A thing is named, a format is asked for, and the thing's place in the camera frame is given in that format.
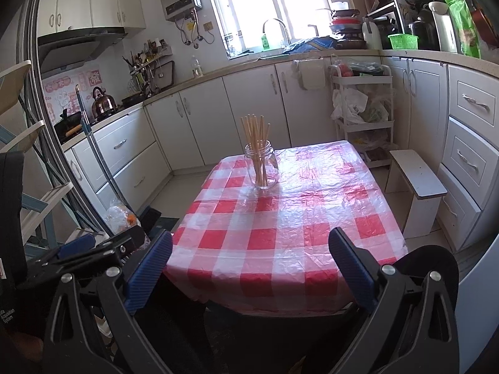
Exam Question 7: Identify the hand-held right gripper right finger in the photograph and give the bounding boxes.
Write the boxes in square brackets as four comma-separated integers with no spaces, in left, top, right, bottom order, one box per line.
[288,226,461,374]

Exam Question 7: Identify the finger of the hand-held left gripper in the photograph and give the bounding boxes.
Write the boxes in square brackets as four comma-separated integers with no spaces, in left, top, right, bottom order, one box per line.
[25,234,97,267]
[39,225,146,271]

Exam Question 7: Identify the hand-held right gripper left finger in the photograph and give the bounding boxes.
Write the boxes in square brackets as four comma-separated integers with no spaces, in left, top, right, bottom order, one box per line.
[42,230,219,374]

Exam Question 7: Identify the clear glass jar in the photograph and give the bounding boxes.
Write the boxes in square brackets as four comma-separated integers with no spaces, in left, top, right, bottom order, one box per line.
[244,141,280,190]

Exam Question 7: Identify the bundle of wooden chopsticks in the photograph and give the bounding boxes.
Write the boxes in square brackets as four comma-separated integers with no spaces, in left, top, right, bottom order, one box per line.
[240,114,271,187]

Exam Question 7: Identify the plastic bag of oranges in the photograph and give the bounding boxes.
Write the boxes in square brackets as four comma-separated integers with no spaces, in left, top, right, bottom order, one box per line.
[105,199,142,238]

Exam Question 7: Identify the folding step ladder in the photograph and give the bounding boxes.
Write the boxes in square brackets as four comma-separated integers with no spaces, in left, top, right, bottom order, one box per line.
[0,60,110,250]

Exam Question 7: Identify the red white checkered tablecloth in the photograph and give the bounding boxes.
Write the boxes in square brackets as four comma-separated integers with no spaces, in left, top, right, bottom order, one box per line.
[163,140,409,316]

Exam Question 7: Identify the white wide-drawer base cabinet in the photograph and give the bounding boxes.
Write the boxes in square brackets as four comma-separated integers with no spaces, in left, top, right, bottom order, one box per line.
[64,107,172,207]

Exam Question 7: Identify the black wok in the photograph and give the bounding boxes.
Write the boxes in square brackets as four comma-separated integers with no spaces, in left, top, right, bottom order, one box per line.
[53,110,84,138]

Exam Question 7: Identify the white wooden stool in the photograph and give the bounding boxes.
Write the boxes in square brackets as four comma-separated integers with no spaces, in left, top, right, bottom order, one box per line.
[384,149,448,239]

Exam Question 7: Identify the copper kettle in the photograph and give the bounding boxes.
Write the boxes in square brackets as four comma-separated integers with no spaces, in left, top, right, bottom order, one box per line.
[91,87,118,115]

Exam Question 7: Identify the bag of green vegetables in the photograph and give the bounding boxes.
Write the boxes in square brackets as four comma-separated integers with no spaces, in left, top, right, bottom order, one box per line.
[361,101,390,123]

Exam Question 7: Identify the white three-drawer cabinet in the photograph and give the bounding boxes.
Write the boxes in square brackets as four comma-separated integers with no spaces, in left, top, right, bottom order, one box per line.
[437,64,499,253]

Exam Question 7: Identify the white plastic shopping bag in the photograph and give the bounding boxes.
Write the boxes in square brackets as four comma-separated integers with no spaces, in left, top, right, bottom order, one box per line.
[331,88,369,124]

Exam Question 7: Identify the white rolling storage cart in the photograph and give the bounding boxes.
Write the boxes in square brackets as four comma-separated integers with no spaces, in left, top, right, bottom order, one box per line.
[329,63,395,163]

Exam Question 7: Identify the white base cabinet row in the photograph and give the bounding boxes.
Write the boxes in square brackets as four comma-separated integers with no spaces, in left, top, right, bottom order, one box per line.
[144,58,336,172]

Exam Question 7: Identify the white double-door base cabinet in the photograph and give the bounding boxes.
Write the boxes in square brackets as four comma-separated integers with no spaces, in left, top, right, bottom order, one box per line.
[380,58,449,164]

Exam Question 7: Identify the dark range hood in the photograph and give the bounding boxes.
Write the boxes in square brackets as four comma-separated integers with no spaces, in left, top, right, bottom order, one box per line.
[37,27,128,74]

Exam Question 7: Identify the white hanging waste bin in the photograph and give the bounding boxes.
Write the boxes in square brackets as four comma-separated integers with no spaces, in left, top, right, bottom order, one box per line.
[292,58,327,90]

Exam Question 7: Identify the beige kitchen countertop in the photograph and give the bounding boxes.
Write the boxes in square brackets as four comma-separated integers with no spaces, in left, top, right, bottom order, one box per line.
[61,49,499,151]

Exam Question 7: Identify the blue plastic bag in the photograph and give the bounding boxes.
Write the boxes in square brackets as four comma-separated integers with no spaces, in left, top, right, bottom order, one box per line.
[281,37,340,54]

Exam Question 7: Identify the green plastic basket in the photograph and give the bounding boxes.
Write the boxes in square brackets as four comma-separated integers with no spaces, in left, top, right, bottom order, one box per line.
[388,33,419,50]

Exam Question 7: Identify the white plastic jug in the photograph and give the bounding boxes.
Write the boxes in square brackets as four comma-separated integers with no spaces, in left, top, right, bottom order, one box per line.
[362,19,383,50]

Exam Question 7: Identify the stack of pots and pans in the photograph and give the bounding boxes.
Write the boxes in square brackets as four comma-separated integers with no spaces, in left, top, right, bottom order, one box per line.
[328,2,367,50]

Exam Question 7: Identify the black countertop appliance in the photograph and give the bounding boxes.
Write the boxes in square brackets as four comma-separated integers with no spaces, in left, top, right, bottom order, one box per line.
[376,17,400,45]

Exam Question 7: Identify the black pot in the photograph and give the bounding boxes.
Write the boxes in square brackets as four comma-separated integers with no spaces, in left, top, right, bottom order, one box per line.
[407,6,440,51]

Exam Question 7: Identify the white electric kettle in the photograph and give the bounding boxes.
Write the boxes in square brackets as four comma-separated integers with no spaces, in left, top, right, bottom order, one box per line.
[428,2,458,53]

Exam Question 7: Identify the chrome sink faucet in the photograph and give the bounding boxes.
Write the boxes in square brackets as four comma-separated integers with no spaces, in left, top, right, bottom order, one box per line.
[262,18,291,47]

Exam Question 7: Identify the green snack packet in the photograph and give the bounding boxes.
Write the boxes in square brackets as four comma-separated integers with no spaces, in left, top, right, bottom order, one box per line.
[444,0,482,59]

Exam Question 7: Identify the red frying pan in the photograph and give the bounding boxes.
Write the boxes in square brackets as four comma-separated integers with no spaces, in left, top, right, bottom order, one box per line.
[470,2,499,47]

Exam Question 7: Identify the kitchen window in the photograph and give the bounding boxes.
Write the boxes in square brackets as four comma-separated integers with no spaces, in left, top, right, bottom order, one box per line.
[203,0,340,57]

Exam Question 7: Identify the blue handled mop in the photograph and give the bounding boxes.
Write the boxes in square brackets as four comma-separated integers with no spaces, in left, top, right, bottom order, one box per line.
[75,84,131,211]

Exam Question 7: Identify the pink wall stickers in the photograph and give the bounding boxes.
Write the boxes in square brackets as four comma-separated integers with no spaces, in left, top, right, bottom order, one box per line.
[42,68,103,121]

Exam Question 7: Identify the grey sliding door frame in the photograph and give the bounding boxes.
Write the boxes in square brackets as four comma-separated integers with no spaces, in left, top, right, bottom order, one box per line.
[17,0,106,234]

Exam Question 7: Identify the wall utensil rack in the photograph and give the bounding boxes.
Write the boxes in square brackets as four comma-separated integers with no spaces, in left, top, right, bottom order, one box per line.
[122,39,174,94]

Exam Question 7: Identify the white upper wall cabinets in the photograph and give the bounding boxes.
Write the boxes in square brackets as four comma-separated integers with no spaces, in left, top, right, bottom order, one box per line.
[37,0,147,37]

